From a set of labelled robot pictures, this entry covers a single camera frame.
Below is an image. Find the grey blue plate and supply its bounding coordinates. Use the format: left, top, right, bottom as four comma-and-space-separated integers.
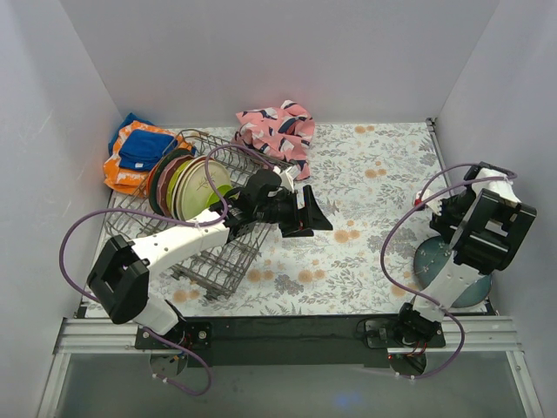
413, 236, 492, 308

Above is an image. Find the lime green plate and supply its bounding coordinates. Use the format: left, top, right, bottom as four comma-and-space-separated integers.
205, 184, 233, 208

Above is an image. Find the cream and green plate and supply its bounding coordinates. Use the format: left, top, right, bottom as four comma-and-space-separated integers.
178, 158, 231, 221

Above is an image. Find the olive green dotted plate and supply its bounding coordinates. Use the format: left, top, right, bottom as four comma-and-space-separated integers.
166, 159, 193, 218

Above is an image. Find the pink dotted plate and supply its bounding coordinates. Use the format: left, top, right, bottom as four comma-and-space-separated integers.
156, 155, 194, 218

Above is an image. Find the dark teal plate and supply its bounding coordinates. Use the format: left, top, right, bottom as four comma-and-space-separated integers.
146, 146, 197, 216

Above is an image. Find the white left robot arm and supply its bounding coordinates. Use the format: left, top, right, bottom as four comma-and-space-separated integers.
87, 169, 333, 348

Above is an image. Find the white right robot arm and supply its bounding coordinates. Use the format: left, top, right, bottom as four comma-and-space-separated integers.
393, 162, 537, 347

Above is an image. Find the floral tablecloth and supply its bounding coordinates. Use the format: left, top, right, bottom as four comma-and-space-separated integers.
149, 123, 445, 316

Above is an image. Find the pink patterned cloth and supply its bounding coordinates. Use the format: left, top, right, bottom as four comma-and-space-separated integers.
233, 100, 316, 180

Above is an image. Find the black base bar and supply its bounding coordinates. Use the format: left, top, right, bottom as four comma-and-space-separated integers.
125, 313, 447, 369

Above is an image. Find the orange and blue cloth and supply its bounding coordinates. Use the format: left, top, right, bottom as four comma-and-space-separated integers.
103, 112, 197, 194

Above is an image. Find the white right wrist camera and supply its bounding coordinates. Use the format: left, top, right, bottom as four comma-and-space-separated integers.
414, 189, 442, 215

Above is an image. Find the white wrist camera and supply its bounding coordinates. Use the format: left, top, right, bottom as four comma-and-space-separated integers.
273, 165, 300, 192
414, 189, 442, 215

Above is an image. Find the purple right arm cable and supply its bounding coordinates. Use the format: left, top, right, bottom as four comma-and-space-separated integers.
380, 163, 519, 381

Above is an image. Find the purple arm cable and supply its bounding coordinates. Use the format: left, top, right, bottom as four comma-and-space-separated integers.
380, 163, 519, 381
58, 144, 284, 396

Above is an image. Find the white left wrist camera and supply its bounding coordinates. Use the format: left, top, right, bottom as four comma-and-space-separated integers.
273, 165, 300, 192

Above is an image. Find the grey wire dish rack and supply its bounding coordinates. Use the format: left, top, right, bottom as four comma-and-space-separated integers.
97, 128, 274, 300

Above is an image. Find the aluminium rail frame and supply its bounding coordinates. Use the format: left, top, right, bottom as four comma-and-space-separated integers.
38, 316, 543, 417

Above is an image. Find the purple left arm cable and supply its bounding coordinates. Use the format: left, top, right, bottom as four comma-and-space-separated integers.
58, 144, 284, 396

